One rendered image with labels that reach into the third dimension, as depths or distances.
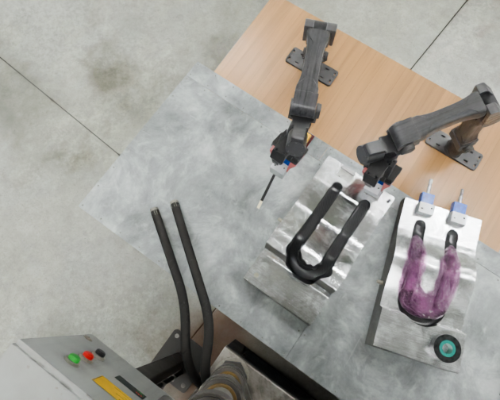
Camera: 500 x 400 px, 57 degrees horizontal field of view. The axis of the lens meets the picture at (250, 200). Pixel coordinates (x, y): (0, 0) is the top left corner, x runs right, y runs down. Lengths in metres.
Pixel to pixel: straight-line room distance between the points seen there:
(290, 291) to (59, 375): 0.79
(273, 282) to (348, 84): 0.80
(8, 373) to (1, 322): 1.69
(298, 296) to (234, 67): 0.89
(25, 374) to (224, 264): 0.79
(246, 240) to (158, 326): 0.97
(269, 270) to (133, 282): 1.09
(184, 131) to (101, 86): 1.19
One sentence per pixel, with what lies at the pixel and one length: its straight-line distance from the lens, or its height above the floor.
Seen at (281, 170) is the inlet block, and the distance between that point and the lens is 1.47.
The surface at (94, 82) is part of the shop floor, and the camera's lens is 2.86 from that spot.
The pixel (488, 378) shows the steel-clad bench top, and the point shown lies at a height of 0.80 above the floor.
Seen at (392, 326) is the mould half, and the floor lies 0.91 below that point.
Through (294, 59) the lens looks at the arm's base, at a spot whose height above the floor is 0.81.
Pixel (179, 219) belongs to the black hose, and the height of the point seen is 0.85.
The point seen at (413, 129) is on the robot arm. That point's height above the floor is 1.21.
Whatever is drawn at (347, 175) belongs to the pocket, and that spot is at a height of 0.86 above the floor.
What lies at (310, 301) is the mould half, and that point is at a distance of 1.50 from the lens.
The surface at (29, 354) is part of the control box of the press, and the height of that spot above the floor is 1.47.
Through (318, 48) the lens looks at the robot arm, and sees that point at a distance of 1.35.
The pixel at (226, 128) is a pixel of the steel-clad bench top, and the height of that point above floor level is 0.80.
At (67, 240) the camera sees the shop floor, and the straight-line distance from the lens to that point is 2.58.
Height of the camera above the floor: 2.35
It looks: 75 degrees down
